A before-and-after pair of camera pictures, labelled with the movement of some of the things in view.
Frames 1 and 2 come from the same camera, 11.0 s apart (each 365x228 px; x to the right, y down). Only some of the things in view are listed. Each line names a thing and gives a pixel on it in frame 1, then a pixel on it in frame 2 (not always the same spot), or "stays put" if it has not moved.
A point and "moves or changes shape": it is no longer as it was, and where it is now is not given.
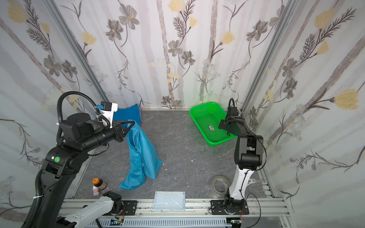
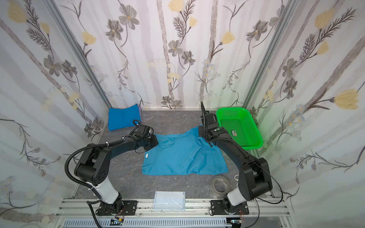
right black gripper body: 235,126 -> 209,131
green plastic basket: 207,117 moves or changes shape
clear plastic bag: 169,201 stays put
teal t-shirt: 144,158 -> 183,153
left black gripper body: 118,132 -> 152,141
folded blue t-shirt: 130,113 stays put
